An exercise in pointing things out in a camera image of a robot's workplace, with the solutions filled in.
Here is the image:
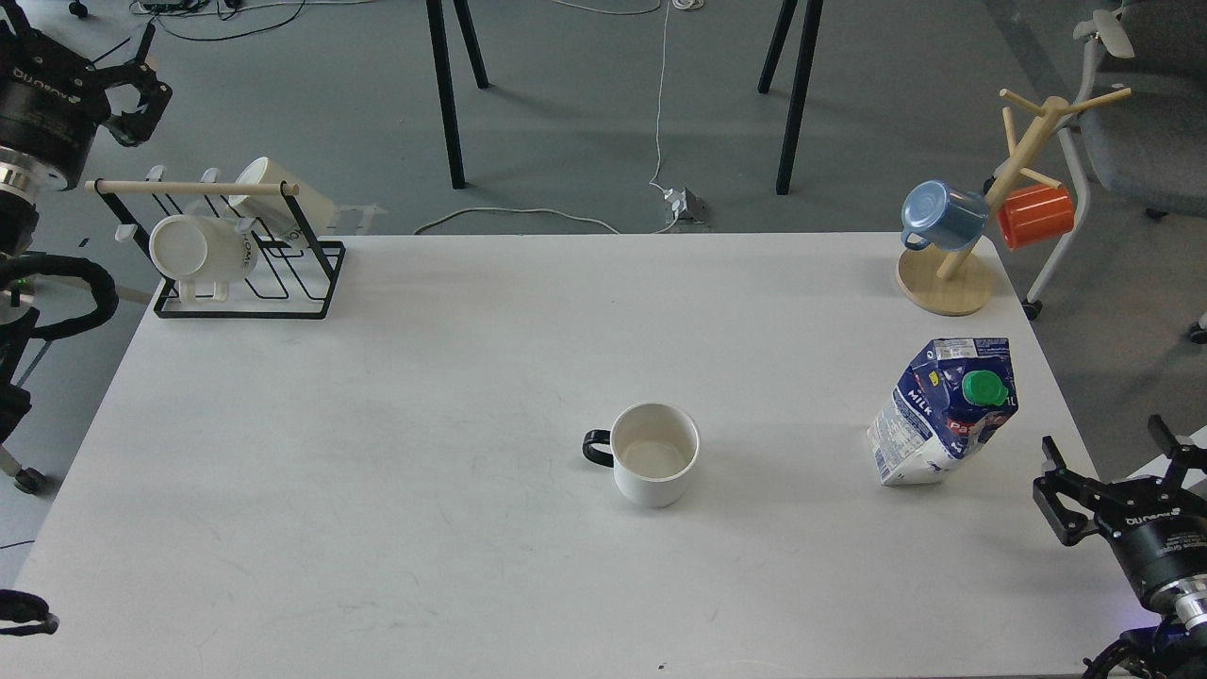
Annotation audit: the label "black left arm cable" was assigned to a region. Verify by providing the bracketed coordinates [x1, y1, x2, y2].
[0, 589, 60, 637]

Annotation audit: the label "white mug on rack front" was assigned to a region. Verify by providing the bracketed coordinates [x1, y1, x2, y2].
[148, 213, 260, 304]

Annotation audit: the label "black table legs left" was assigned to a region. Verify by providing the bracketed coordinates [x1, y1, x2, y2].
[425, 1, 490, 191]

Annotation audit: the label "black table legs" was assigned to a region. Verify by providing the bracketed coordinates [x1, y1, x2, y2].
[757, 1, 826, 197]
[425, 1, 490, 191]

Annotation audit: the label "blue mug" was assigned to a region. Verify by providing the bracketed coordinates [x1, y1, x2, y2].
[900, 178, 990, 251]

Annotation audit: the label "white power adapter plug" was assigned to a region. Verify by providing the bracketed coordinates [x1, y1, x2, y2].
[661, 188, 707, 226]

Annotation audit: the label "black wire mug rack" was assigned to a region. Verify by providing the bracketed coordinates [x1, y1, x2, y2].
[86, 166, 346, 321]

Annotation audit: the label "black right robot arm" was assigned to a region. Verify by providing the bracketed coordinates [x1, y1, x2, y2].
[1032, 414, 1206, 678]

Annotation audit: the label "grey office chair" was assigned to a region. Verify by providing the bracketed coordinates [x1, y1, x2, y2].
[1021, 0, 1207, 345]

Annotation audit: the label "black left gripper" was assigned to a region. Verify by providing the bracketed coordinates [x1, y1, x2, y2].
[1, 14, 173, 191]

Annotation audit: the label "white mug black handle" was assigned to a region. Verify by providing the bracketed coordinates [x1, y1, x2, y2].
[582, 403, 700, 508]

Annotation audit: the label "wooden mug tree stand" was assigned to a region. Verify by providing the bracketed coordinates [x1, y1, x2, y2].
[896, 87, 1133, 317]

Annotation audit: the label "white floor cable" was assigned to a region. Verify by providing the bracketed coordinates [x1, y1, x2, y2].
[412, 0, 704, 236]

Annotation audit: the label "orange mug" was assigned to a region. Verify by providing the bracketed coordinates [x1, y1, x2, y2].
[999, 185, 1075, 251]

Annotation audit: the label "blue white milk carton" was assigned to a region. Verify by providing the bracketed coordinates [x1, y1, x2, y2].
[867, 336, 1018, 487]

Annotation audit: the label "black table legs right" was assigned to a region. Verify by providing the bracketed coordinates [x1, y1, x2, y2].
[757, 1, 826, 197]

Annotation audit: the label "cream mug on rack rear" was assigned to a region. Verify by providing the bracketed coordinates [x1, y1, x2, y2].
[225, 157, 336, 248]

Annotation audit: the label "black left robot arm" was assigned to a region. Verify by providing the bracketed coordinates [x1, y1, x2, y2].
[1, 1, 173, 438]

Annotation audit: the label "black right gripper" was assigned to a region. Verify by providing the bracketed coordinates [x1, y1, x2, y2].
[1032, 414, 1207, 614]

